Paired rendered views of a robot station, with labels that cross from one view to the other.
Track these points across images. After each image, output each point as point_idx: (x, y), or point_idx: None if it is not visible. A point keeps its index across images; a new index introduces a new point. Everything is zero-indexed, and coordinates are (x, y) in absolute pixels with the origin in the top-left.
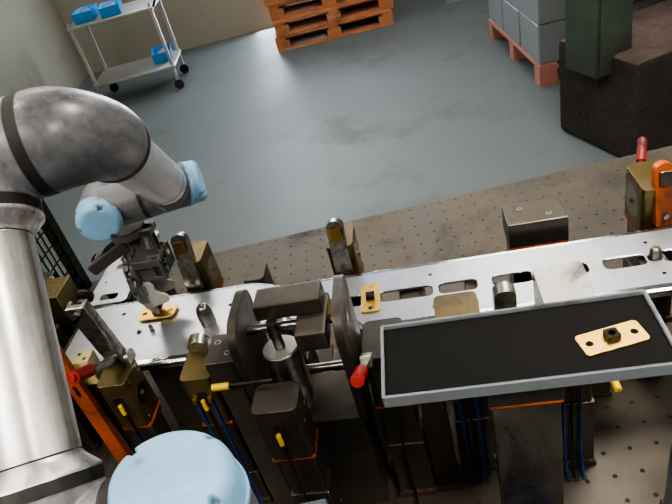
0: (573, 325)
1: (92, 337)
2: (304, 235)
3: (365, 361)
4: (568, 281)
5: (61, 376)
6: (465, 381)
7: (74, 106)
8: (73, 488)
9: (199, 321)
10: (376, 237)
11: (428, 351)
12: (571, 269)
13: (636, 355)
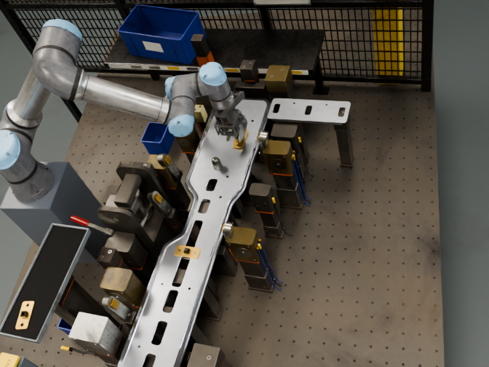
0: (41, 304)
1: None
2: (432, 250)
3: (102, 229)
4: (88, 330)
5: (30, 105)
6: (42, 254)
7: (38, 70)
8: (9, 121)
9: (221, 162)
10: (399, 311)
11: (65, 245)
12: (94, 335)
13: (13, 319)
